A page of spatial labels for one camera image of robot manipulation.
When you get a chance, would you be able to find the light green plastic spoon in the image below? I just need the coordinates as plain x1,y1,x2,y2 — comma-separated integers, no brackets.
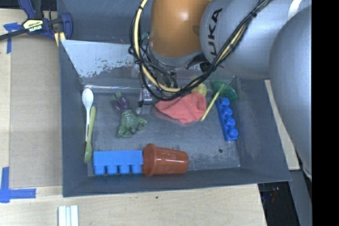
84,105,97,164

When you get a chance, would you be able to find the purple toy eggplant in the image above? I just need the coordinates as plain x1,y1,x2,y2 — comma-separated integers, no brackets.
110,91,131,115

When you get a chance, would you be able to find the blue toy brick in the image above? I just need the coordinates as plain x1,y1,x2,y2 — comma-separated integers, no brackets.
215,97,239,142
93,150,145,176

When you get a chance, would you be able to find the yellow toy fruit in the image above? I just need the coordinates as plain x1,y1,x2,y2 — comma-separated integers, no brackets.
191,83,208,97

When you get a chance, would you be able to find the green toy figure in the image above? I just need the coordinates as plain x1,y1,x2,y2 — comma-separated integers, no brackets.
116,109,149,138

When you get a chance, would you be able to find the grey metal bin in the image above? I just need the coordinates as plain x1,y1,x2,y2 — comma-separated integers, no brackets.
55,0,292,198

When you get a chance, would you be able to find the white plastic spoon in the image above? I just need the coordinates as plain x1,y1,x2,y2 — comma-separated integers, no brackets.
81,88,94,143

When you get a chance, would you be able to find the red-orange cloth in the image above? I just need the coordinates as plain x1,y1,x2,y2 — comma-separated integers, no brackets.
155,93,208,124

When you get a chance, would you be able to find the red-orange plastic cup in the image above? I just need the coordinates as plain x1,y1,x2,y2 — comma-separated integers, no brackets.
142,143,190,177

